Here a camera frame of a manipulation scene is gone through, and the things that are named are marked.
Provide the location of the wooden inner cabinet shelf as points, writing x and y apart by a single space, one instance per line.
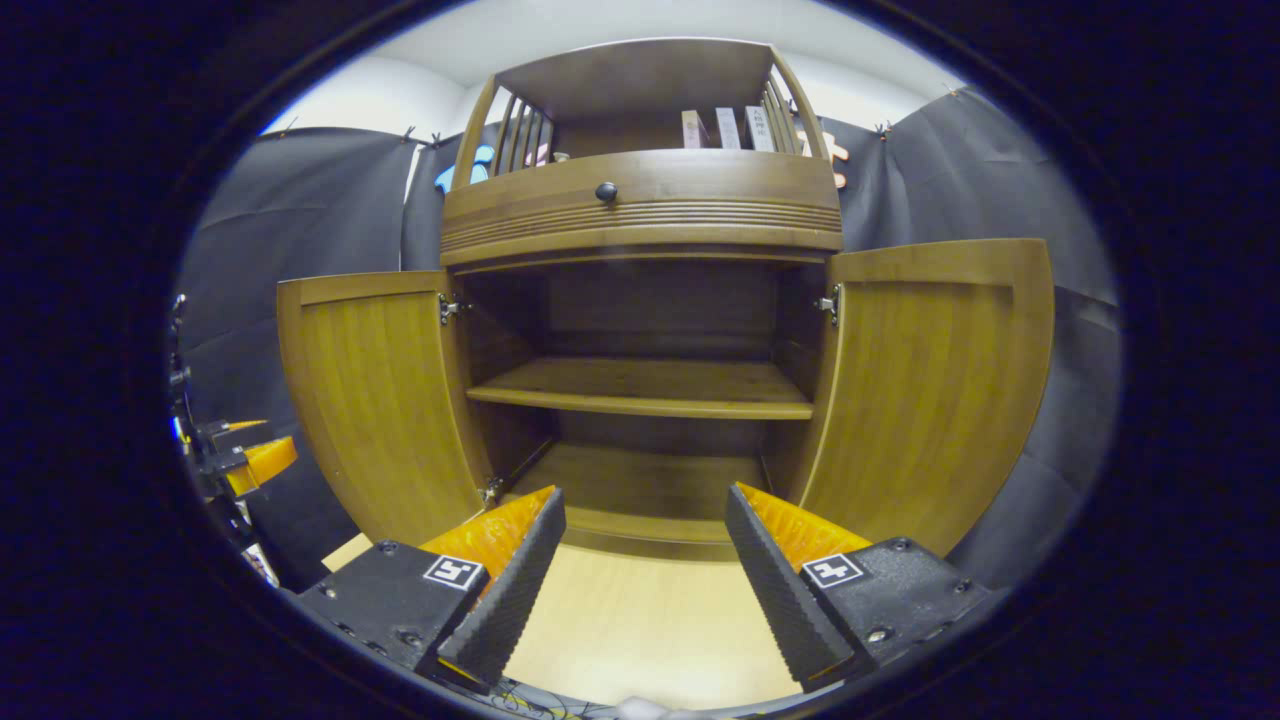
640 388

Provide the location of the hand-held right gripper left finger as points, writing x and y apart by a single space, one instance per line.
510 610

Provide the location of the wooden double-door shoe cabinet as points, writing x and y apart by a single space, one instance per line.
640 80

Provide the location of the black backdrop cloth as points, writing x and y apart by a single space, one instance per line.
300 220

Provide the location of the grey book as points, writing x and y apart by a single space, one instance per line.
727 129

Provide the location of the white book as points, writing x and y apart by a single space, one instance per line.
759 129

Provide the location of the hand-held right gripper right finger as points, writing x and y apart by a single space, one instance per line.
780 600

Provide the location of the wooden shoe cabinet door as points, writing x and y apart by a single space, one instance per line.
930 390
380 400

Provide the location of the wooden cabinet drawer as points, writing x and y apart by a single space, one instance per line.
700 185

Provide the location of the round black drawer knob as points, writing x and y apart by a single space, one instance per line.
606 192

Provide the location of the metal door hinge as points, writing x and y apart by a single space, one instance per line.
492 490
830 303
448 307

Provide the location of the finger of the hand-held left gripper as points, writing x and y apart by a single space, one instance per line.
260 462
230 427

